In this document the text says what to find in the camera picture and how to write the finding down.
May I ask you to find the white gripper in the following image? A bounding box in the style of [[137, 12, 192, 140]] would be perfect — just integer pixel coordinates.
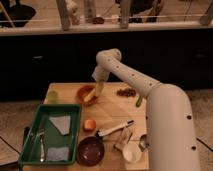
[[92, 65, 109, 96]]

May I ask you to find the yellow banana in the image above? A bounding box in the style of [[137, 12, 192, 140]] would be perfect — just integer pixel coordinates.
[[84, 91, 96, 103]]

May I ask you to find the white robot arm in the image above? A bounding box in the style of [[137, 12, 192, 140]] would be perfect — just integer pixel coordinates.
[[92, 48, 201, 171]]

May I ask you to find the red bowl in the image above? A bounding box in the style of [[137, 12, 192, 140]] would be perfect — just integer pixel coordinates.
[[76, 85, 97, 107]]

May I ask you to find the dark maroon bowl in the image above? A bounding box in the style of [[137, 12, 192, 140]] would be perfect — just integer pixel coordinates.
[[76, 136, 105, 166]]

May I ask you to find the brown grape bunch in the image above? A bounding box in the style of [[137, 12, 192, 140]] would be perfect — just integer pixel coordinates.
[[116, 88, 136, 97]]

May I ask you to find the orange fruit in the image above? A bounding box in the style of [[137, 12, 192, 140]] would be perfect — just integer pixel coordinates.
[[83, 119, 96, 132]]

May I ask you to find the green cup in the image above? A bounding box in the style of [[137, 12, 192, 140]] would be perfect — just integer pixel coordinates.
[[46, 91, 58, 104]]

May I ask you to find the upper grey cloth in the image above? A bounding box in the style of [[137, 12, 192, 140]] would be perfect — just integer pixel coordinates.
[[49, 116, 71, 135]]

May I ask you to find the grey cloth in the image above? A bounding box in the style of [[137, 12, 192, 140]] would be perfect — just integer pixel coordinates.
[[49, 116, 71, 135], [46, 147, 69, 161]]

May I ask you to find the wooden block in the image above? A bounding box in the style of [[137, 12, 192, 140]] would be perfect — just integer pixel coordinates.
[[114, 127, 133, 151]]

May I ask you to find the green plastic tray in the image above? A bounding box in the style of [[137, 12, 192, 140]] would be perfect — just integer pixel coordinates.
[[18, 104, 81, 165]]

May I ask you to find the lower grey cloth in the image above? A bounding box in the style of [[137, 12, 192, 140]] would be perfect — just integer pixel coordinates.
[[46, 147, 69, 161]]

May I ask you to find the silver utensil in tray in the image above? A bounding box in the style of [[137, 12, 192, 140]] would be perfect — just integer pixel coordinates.
[[39, 134, 45, 162]]

